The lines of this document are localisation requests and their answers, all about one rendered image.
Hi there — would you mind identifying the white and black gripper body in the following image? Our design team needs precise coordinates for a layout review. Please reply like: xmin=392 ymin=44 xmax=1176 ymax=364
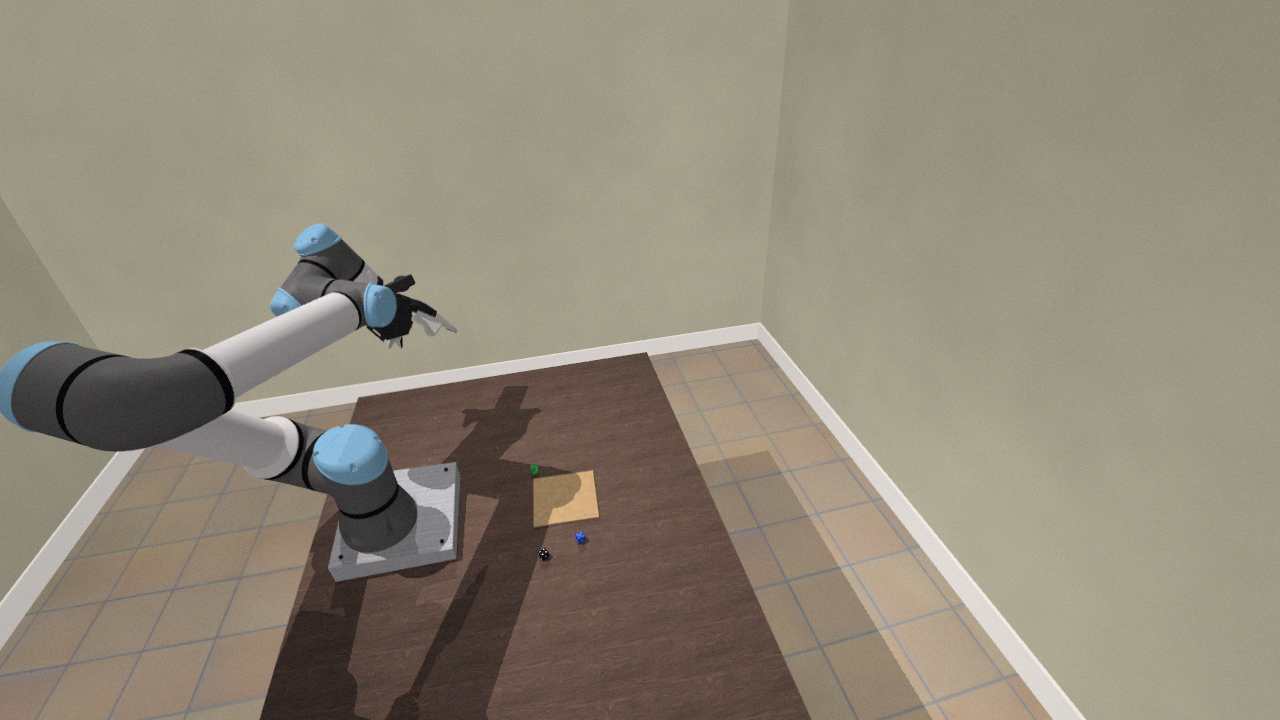
xmin=367 ymin=293 xmax=413 ymax=342

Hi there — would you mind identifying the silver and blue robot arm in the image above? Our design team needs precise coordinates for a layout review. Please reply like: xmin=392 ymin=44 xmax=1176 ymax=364
xmin=0 ymin=224 xmax=417 ymax=553

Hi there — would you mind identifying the tan flat mat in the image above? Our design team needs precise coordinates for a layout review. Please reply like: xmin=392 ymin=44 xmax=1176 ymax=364
xmin=532 ymin=471 xmax=599 ymax=527

